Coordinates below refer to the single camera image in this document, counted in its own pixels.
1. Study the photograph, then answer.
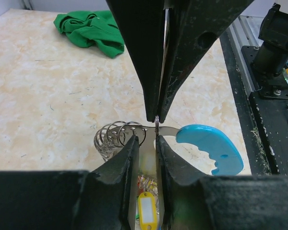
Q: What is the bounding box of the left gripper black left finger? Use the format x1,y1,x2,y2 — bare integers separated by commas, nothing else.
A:
92,135,139,230

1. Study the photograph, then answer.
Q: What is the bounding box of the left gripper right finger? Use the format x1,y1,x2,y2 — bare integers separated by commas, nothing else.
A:
156,135,209,230

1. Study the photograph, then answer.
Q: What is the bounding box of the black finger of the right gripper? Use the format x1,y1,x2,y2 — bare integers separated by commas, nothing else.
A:
157,0,252,123

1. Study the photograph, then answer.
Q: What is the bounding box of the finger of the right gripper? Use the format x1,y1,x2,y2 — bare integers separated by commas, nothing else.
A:
107,0,165,122

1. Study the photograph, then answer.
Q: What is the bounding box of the large metal keyring with keys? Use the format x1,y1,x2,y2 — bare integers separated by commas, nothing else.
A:
94,121,244,217

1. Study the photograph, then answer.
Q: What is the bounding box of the green cloth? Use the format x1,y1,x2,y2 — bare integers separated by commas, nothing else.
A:
53,11,125,58

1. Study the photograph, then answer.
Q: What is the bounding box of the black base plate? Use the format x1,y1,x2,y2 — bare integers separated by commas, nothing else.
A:
220,31,288,175

